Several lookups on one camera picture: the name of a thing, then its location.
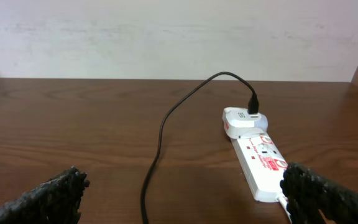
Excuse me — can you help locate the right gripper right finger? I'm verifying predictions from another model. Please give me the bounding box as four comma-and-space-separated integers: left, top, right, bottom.
280, 162, 358, 224

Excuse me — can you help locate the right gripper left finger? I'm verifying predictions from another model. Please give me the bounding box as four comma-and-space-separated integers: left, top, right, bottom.
0, 166, 90, 224

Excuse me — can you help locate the black charging cable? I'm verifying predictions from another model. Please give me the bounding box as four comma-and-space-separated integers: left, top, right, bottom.
140, 71, 260, 224

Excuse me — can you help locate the white USB charger adapter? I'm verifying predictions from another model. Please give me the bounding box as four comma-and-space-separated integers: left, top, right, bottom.
222, 107, 268, 139

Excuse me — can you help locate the white power strip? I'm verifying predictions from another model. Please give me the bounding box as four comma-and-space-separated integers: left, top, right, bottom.
230, 132, 288, 203

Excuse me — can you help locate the white power strip cord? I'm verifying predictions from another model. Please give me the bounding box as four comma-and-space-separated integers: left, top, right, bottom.
275, 194, 293, 224

